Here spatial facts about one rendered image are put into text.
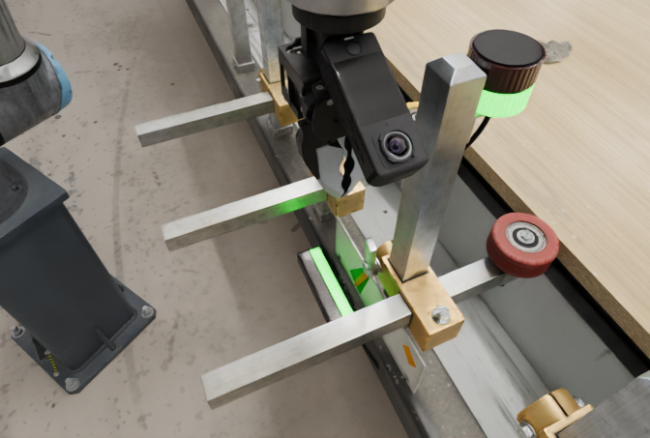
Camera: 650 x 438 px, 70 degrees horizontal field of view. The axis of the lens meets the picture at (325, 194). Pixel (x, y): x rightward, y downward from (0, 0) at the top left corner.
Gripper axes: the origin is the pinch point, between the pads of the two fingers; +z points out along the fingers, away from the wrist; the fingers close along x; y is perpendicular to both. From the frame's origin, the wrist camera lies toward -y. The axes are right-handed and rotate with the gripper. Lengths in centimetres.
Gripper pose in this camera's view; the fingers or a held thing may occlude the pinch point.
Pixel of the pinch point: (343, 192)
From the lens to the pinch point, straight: 48.0
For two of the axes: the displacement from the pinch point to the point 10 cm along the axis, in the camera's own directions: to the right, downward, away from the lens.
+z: 0.0, 6.6, 7.5
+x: -9.2, 3.0, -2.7
